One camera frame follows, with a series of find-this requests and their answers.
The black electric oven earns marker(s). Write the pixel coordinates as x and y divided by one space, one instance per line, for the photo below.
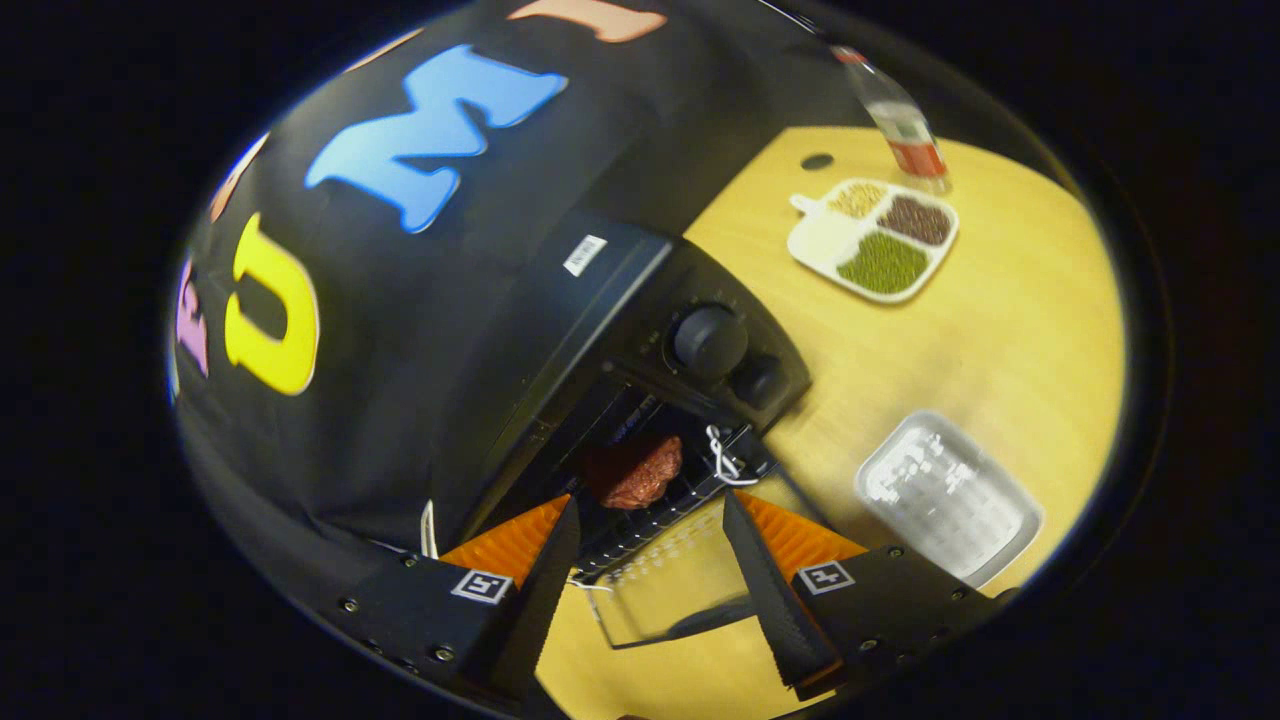
600 300

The plastic bottle with red label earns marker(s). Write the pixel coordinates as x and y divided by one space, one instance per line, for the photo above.
905 130

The black table grommet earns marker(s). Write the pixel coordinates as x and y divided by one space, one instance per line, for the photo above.
817 161

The white rectangular tray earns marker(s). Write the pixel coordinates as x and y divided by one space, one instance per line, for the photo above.
950 500

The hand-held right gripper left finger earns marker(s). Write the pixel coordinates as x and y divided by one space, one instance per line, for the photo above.
540 610

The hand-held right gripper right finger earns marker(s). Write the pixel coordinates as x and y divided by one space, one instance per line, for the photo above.
775 600

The red meat piece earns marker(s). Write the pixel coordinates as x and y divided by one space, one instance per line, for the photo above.
640 475

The yellow soybeans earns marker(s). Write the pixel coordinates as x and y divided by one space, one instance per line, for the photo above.
857 200

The white divided dish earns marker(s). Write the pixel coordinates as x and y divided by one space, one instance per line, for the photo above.
825 245

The black backdrop cloth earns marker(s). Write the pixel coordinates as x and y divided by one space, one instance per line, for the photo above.
400 330

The dark red beans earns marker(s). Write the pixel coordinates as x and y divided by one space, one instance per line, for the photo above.
916 220

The green mung beans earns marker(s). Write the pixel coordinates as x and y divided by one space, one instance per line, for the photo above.
883 263

